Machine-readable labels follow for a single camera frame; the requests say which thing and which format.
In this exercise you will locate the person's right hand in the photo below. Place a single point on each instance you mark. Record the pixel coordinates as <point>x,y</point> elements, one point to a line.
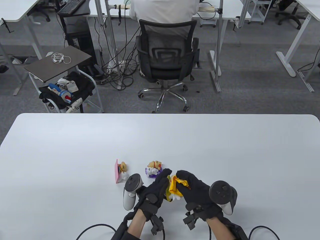
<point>197,192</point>

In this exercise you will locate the person's left hand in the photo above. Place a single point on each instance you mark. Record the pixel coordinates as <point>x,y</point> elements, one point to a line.
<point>155,190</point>

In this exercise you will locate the yellow dusting cloth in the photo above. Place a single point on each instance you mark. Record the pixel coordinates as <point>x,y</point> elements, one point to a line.
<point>175,187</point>

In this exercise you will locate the bear ornament green board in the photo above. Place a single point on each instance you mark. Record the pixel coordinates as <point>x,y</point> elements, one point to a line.
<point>175,198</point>

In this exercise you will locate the black white handheld controller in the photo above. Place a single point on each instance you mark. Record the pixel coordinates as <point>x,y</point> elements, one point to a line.
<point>220,192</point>
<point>130,197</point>

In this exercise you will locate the bear ornament purple base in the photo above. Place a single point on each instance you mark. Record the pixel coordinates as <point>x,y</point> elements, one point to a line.
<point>153,167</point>

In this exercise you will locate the bear ornament pink board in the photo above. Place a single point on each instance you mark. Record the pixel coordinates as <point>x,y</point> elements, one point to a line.
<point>123,171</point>

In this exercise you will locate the black forearm electronics box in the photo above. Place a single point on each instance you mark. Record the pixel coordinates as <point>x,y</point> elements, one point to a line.
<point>238,231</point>
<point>120,231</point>

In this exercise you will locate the person's left forearm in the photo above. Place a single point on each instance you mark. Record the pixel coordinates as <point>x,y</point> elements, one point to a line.
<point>136,223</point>

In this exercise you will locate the person's right forearm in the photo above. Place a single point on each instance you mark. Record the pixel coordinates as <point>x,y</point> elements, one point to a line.
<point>220,228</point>

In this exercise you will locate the black mesh office chair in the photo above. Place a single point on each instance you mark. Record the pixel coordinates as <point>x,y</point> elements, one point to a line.
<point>166,72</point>

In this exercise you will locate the black bag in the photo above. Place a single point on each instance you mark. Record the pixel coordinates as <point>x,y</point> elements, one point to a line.
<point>82,85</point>

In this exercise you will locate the white power strip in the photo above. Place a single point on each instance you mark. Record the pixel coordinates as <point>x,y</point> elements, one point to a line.
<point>120,65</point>

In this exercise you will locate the blue red white toy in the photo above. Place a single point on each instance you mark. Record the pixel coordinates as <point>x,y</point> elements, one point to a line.
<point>65,95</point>

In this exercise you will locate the white crumpled plastic bag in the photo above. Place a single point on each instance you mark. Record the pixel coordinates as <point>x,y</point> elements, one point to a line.
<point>71,86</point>

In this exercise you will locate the dark top white cart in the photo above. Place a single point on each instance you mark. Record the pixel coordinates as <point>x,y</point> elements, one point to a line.
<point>45,70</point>

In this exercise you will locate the white earphones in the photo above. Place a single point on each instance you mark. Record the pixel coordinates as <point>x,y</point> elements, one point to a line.
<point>55,59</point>

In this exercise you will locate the black computer tower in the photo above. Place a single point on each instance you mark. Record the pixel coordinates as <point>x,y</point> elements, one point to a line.
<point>80,42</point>

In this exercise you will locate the white office desk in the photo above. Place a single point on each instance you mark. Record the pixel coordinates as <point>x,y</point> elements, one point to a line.
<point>230,12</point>
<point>312,6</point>
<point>15,10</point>

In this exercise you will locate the beige wooden sticks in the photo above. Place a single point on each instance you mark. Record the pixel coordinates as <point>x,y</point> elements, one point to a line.
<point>207,9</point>

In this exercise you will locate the black swivel chair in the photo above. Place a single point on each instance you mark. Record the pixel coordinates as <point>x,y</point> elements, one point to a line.
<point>45,15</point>
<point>287,17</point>

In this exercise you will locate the black keyboard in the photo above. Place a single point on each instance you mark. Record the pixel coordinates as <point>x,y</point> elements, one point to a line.
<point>71,6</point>

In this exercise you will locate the black wrist camera block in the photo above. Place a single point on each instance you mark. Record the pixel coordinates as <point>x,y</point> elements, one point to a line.
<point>190,220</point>
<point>156,222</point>

